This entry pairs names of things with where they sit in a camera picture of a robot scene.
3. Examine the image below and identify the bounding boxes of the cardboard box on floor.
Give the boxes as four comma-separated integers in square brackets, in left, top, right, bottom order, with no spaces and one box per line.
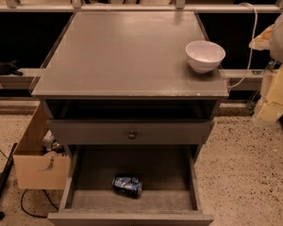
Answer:
[13,105,71,189]

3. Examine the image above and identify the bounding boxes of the grey wooden drawer cabinet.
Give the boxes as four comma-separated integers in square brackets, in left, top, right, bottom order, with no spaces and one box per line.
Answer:
[28,10,230,162]

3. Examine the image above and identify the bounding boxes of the black bar on floor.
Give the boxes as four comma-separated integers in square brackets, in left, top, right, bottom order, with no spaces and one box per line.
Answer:
[0,142,19,221]

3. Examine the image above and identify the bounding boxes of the open grey middle drawer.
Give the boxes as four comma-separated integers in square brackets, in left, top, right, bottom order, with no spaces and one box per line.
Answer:
[48,145,213,226]

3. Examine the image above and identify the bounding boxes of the white ceramic bowl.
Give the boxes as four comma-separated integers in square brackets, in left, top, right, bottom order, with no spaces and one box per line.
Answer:
[186,40,225,73]

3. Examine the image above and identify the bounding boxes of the metal diagonal bracket strut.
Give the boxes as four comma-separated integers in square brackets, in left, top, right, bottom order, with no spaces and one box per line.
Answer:
[246,59,277,116]

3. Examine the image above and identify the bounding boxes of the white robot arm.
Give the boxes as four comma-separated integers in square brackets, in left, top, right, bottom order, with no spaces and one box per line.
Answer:
[249,12,283,126]

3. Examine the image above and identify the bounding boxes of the white cable behind cabinet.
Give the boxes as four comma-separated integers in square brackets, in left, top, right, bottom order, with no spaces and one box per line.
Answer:
[225,2,258,90]

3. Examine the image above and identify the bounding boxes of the closed grey top drawer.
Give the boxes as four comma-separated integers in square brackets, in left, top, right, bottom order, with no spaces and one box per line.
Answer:
[47,120,214,145]

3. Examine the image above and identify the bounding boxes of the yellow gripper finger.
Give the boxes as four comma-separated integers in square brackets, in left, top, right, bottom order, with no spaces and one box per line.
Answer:
[252,65,283,127]
[249,24,275,51]

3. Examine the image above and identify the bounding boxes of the blue pepsi can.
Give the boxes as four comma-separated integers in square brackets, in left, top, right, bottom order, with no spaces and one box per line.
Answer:
[112,174,142,197]

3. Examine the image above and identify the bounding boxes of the round brass drawer knob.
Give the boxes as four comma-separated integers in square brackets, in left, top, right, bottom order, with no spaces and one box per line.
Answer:
[127,130,137,139]

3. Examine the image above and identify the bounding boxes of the black cable on floor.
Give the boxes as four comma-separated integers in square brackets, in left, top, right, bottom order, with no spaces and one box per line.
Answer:
[20,188,59,219]

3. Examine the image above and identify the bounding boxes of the black object on ledge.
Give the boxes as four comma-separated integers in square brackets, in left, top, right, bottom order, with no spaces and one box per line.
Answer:
[0,60,23,76]

